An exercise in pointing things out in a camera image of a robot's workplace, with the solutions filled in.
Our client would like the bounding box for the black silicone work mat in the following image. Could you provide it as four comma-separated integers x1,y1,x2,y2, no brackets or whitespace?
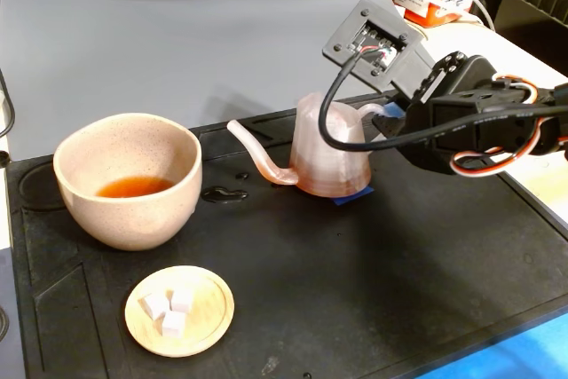
4,90,568,379

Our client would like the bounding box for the round wooden coaster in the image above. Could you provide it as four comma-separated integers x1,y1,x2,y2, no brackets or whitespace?
124,265,235,359

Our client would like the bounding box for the translucent pink printed kettle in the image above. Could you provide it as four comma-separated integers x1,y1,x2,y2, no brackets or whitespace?
226,91,391,199

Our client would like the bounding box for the speckled beige ceramic cup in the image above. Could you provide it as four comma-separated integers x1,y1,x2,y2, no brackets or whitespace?
52,112,203,252

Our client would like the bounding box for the spilled tea puddle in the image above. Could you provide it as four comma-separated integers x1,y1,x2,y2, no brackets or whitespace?
200,172,250,204

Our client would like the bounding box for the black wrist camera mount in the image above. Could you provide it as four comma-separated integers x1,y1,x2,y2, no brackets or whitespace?
322,0,438,96

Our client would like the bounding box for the red white black servo wire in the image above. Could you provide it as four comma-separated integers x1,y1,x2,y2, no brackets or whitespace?
450,73,545,178

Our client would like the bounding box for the black camera usb cable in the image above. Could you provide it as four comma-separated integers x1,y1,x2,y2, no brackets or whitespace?
318,48,568,152

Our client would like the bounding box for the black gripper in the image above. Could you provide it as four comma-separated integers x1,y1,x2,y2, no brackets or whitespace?
371,52,551,176

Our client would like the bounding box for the grey braided round cable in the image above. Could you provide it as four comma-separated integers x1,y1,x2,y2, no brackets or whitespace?
437,0,497,32

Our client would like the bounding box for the small blue tape piece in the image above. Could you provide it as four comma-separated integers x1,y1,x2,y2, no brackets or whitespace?
331,186,375,207

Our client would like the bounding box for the grey desk pad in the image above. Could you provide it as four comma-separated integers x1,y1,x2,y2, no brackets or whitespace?
0,248,26,379

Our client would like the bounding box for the white sugar cube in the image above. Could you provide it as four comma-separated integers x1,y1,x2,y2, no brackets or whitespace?
141,292,170,322
161,311,186,339
170,288,195,313

